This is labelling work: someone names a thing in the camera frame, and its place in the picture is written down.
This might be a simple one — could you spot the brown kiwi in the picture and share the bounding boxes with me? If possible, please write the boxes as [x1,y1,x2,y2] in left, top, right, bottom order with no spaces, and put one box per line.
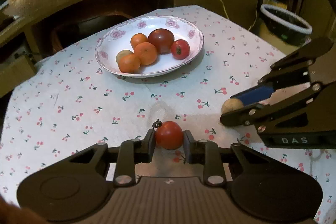
[221,98,244,114]

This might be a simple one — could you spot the small red tomato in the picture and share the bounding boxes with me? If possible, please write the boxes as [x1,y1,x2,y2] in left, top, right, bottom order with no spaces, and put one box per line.
[153,120,183,150]

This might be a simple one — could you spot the small orange mandarin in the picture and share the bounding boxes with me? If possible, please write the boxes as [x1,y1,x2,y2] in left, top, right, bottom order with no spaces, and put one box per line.
[118,53,141,73]

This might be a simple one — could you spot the green kiwi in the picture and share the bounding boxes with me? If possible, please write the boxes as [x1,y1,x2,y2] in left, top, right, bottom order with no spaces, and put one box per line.
[116,50,133,64]

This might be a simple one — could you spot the large dark red tomato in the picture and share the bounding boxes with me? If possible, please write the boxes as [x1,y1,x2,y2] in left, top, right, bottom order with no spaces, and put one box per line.
[148,28,175,54]

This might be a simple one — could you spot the lone orange mandarin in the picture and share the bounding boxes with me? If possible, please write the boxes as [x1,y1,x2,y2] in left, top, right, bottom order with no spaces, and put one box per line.
[130,33,148,49]

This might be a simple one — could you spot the black basket white rim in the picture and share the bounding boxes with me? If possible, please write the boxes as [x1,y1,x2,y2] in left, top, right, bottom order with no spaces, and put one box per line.
[260,4,313,47]

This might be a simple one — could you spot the cherry print tablecloth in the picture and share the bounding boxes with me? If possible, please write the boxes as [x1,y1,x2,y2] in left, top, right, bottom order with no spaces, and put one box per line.
[1,6,335,223]

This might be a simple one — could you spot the white floral ceramic plate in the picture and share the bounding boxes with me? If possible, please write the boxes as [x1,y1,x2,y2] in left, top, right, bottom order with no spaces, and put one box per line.
[95,15,204,78]

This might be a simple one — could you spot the wooden tv stand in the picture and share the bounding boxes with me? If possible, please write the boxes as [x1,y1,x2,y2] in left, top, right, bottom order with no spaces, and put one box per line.
[1,0,258,95]

